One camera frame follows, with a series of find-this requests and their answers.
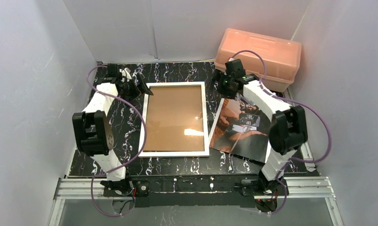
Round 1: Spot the white wooden photo frame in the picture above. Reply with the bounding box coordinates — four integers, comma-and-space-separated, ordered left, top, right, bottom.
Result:
139, 81, 210, 158

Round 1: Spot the printed colour photo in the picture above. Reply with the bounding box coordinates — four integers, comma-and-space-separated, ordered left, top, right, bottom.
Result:
209, 94, 271, 164

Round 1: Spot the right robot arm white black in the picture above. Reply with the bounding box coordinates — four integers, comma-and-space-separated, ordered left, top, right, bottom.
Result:
211, 59, 308, 181

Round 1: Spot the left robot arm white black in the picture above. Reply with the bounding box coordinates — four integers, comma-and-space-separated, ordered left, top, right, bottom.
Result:
72, 64, 153, 182

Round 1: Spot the pink plastic storage box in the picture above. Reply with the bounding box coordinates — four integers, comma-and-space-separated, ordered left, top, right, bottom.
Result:
214, 28, 303, 93

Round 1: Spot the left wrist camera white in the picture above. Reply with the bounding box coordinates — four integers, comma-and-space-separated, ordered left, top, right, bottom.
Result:
120, 68, 132, 82

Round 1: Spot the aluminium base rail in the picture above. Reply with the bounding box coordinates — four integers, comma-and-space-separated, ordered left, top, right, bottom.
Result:
54, 177, 336, 200

